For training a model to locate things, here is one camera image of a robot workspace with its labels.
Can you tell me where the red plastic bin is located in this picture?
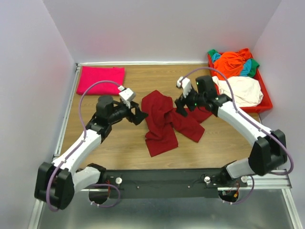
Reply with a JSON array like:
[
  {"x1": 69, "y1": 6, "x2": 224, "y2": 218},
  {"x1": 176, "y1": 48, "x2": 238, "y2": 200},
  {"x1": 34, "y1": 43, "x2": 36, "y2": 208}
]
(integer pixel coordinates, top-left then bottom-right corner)
[{"x1": 207, "y1": 53, "x2": 273, "y2": 114}]

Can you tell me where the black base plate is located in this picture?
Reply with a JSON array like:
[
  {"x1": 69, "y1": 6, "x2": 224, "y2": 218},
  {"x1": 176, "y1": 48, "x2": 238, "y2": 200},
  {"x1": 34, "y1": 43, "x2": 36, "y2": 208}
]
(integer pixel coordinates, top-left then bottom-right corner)
[{"x1": 89, "y1": 168, "x2": 247, "y2": 204}]

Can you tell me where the teal t shirt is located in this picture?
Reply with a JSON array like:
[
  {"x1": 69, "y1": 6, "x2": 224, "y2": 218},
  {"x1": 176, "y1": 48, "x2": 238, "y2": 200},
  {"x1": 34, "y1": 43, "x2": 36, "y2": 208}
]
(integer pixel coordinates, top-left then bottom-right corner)
[{"x1": 212, "y1": 53, "x2": 253, "y2": 77}]

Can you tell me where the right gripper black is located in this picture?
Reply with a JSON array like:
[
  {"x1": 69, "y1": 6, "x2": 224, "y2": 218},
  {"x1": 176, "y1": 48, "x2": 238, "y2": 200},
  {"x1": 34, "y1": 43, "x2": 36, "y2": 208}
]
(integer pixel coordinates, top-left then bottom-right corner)
[{"x1": 174, "y1": 85, "x2": 205, "y2": 118}]

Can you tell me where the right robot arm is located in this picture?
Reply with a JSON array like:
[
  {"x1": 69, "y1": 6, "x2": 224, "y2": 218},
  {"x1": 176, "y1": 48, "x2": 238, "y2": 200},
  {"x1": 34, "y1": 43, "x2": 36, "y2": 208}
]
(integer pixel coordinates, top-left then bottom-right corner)
[{"x1": 175, "y1": 76, "x2": 288, "y2": 187}]

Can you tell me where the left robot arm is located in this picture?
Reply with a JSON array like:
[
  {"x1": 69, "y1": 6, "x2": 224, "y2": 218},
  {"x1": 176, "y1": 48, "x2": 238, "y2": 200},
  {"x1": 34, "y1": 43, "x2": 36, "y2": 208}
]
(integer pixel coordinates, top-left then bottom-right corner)
[{"x1": 34, "y1": 95, "x2": 148, "y2": 212}]

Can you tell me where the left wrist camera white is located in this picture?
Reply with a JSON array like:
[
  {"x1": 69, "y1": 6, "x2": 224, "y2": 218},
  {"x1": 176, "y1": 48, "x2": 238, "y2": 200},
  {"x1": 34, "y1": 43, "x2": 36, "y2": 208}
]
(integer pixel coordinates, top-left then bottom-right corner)
[{"x1": 118, "y1": 85, "x2": 136, "y2": 109}]

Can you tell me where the dark red t shirt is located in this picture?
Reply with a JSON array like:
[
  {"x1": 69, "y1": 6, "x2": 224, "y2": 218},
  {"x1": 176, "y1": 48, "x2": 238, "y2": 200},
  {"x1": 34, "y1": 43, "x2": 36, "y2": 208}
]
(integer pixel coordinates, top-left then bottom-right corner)
[{"x1": 141, "y1": 90, "x2": 212, "y2": 157}]

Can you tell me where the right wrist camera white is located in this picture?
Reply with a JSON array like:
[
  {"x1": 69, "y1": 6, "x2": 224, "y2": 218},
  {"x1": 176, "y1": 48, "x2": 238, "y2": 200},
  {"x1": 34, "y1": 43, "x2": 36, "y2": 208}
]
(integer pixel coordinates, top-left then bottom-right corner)
[{"x1": 176, "y1": 76, "x2": 193, "y2": 98}]

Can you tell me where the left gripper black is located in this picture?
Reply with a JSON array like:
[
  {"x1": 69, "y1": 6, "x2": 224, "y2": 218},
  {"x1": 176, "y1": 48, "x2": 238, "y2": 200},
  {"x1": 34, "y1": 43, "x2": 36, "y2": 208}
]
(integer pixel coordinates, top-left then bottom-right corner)
[{"x1": 108, "y1": 101, "x2": 150, "y2": 125}]

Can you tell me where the green t shirt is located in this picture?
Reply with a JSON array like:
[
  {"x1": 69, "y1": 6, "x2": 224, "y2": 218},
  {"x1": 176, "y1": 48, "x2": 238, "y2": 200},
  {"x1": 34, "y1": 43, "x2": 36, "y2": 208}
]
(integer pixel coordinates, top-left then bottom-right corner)
[{"x1": 207, "y1": 49, "x2": 260, "y2": 71}]

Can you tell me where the orange t shirt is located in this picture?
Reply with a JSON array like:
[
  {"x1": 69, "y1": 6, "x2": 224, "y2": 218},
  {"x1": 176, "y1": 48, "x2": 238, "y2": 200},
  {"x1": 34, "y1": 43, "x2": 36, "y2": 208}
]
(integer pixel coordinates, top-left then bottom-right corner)
[{"x1": 213, "y1": 48, "x2": 254, "y2": 81}]

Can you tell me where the aluminium rail frame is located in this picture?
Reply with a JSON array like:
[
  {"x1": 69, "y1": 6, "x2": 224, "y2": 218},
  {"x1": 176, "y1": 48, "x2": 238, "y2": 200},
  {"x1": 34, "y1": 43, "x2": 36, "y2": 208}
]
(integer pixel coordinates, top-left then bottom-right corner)
[{"x1": 28, "y1": 61, "x2": 303, "y2": 229}]

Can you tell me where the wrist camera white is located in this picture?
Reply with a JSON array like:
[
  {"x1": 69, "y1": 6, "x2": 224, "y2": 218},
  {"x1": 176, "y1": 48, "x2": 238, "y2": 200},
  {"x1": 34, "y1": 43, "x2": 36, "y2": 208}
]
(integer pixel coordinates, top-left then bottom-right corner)
[
  {"x1": 118, "y1": 85, "x2": 136, "y2": 109},
  {"x1": 176, "y1": 76, "x2": 193, "y2": 98}
]

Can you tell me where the white t shirt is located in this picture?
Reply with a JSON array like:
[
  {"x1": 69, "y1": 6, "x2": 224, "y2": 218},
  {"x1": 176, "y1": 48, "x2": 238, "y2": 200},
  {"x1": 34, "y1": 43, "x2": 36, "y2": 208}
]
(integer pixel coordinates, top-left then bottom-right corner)
[{"x1": 211, "y1": 75, "x2": 264, "y2": 108}]

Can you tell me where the folded pink t shirt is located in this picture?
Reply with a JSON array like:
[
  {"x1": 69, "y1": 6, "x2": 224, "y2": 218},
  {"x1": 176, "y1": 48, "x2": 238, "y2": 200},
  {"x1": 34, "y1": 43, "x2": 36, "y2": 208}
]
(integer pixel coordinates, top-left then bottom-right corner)
[{"x1": 76, "y1": 66, "x2": 125, "y2": 95}]

